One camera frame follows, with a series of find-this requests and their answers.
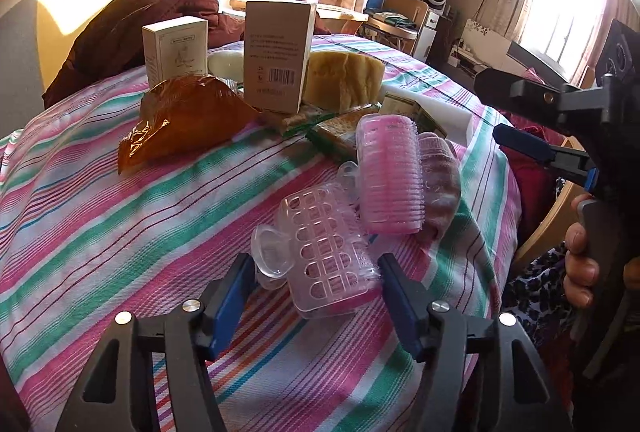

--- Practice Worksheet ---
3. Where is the green and white box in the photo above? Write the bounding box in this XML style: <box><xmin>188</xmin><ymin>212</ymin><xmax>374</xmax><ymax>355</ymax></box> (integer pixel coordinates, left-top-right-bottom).
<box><xmin>379</xmin><ymin>92</ymin><xmax>447</xmax><ymax>139</ymax></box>

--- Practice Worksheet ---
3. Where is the white soap bar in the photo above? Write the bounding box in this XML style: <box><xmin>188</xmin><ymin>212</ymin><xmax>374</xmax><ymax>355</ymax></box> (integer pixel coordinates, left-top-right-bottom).
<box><xmin>207</xmin><ymin>49</ymin><xmax>246</xmax><ymax>81</ymax></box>

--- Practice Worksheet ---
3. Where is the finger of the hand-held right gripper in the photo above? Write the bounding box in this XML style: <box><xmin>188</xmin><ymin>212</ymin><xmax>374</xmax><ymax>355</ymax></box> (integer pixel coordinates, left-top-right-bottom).
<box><xmin>473</xmin><ymin>67</ymin><xmax>609</xmax><ymax>129</ymax></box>
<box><xmin>492</xmin><ymin>123</ymin><xmax>600</xmax><ymax>191</ymax></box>

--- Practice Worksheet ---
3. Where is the tall white box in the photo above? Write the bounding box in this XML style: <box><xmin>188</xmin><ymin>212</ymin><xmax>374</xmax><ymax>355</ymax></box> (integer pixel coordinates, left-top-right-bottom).
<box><xmin>243</xmin><ymin>0</ymin><xmax>318</xmax><ymax>114</ymax></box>

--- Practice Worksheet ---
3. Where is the green cracker packet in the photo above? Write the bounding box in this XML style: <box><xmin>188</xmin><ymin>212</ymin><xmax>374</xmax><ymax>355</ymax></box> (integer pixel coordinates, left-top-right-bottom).
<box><xmin>306</xmin><ymin>110</ymin><xmax>381</xmax><ymax>161</ymax></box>
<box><xmin>272</xmin><ymin>104</ymin><xmax>346</xmax><ymax>136</ymax></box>

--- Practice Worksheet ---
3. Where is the pink knit cloth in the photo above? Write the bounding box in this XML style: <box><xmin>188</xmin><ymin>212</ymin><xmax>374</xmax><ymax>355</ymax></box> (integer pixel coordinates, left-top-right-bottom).
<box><xmin>417</xmin><ymin>132</ymin><xmax>463</xmax><ymax>243</ymax></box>

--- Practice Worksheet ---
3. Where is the maroon quilted jacket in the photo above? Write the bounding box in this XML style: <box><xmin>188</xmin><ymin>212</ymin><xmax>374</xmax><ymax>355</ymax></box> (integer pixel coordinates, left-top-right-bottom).
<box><xmin>42</xmin><ymin>0</ymin><xmax>246</xmax><ymax>110</ymax></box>

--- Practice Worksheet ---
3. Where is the curved wooden chair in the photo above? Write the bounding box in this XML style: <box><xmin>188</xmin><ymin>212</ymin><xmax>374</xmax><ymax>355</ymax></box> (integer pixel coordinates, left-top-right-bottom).
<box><xmin>512</xmin><ymin>137</ymin><xmax>583</xmax><ymax>265</ymax></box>

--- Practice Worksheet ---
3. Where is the orange plastic bag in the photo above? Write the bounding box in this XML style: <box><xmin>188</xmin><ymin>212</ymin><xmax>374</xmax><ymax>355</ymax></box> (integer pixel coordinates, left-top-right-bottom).
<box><xmin>117</xmin><ymin>74</ymin><xmax>261</xmax><ymax>175</ymax></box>

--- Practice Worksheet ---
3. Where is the white foam block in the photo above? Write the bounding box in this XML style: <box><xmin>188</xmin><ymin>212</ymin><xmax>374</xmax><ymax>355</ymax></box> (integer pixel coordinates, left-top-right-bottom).
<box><xmin>385</xmin><ymin>76</ymin><xmax>482</xmax><ymax>140</ymax></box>

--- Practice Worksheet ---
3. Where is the white cabinet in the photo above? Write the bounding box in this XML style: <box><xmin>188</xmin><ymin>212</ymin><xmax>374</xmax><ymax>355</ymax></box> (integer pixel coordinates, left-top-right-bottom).
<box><xmin>414</xmin><ymin>9</ymin><xmax>442</xmax><ymax>61</ymax></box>

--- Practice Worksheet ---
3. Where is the person's right hand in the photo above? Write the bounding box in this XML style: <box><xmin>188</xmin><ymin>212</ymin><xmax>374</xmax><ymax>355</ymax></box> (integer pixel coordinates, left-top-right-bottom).
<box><xmin>563</xmin><ymin>193</ymin><xmax>601</xmax><ymax>310</ymax></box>

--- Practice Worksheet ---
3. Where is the pink hair roller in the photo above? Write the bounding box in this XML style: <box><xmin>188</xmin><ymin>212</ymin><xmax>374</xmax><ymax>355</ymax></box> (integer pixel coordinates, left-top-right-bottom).
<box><xmin>356</xmin><ymin>114</ymin><xmax>426</xmax><ymax>237</ymax></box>

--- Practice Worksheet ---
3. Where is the small white box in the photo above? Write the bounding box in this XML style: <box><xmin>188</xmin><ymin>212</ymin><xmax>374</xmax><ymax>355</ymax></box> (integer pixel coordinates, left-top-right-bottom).
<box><xmin>142</xmin><ymin>16</ymin><xmax>209</xmax><ymax>87</ymax></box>

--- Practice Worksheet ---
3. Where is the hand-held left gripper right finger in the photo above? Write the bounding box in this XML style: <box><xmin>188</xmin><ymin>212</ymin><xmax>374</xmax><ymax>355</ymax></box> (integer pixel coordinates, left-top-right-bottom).
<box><xmin>378</xmin><ymin>253</ymin><xmax>566</xmax><ymax>432</ymax></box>

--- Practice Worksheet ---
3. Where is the leopard print cloth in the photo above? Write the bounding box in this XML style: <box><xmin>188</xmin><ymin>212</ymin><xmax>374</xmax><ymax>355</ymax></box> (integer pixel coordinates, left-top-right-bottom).
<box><xmin>502</xmin><ymin>246</ymin><xmax>578</xmax><ymax>350</ymax></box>

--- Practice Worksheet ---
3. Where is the grey foam panel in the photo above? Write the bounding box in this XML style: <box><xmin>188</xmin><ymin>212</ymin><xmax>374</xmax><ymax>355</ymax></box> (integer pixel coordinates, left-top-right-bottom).
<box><xmin>0</xmin><ymin>0</ymin><xmax>43</xmax><ymax>137</ymax></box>

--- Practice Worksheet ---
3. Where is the yellow-brown sponge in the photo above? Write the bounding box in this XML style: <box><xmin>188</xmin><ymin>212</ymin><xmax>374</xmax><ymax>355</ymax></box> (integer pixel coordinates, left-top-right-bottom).
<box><xmin>303</xmin><ymin>50</ymin><xmax>387</xmax><ymax>113</ymax></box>

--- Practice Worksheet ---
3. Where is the red cloth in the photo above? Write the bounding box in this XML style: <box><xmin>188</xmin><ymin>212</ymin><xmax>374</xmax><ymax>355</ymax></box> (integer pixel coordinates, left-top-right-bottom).
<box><xmin>499</xmin><ymin>112</ymin><xmax>568</xmax><ymax>215</ymax></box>

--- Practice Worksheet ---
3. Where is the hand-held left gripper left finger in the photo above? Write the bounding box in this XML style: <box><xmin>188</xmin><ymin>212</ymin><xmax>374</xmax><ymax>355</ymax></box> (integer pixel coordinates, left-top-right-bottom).
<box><xmin>55</xmin><ymin>253</ymin><xmax>257</xmax><ymax>432</ymax></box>

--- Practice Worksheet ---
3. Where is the striped cloth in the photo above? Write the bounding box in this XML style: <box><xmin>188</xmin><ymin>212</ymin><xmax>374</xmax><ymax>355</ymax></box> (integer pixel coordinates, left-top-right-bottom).
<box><xmin>0</xmin><ymin>34</ymin><xmax>523</xmax><ymax>432</ymax></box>

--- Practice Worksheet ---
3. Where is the clear plastic hair roller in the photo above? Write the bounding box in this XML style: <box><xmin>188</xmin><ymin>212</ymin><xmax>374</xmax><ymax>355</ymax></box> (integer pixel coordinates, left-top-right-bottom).
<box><xmin>251</xmin><ymin>162</ymin><xmax>384</xmax><ymax>319</ymax></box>

